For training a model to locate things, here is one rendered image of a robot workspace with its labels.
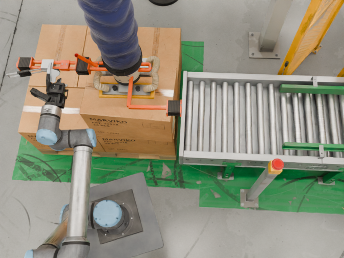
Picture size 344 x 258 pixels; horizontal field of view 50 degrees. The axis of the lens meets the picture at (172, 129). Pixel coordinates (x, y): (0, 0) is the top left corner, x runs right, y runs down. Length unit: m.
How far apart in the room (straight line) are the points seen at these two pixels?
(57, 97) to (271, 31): 2.25
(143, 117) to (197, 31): 1.70
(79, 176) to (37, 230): 1.69
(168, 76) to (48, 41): 1.25
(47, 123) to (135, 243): 1.02
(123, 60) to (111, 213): 0.85
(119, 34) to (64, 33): 1.61
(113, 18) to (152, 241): 1.37
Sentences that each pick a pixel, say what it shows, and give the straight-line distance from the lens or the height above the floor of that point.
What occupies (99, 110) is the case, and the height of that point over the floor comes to 0.94.
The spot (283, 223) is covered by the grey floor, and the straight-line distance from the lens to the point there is 3.24.
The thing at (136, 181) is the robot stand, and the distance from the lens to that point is 2.45.
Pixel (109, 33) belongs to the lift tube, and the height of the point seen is 1.72.
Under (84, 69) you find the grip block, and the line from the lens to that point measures 2.24.
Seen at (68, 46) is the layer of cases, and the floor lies 0.54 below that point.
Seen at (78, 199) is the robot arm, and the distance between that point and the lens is 1.68.
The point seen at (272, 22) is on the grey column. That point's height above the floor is 0.47.
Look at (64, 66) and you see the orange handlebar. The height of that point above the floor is 1.25.
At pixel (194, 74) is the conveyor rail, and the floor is 0.59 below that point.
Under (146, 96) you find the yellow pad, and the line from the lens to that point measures 2.23.
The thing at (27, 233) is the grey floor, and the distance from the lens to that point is 3.39.
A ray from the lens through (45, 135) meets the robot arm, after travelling 1.71.
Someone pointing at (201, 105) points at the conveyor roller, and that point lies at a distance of 2.84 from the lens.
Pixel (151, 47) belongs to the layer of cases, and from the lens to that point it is 3.11.
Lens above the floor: 3.11
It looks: 68 degrees down
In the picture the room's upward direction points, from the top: 6 degrees counter-clockwise
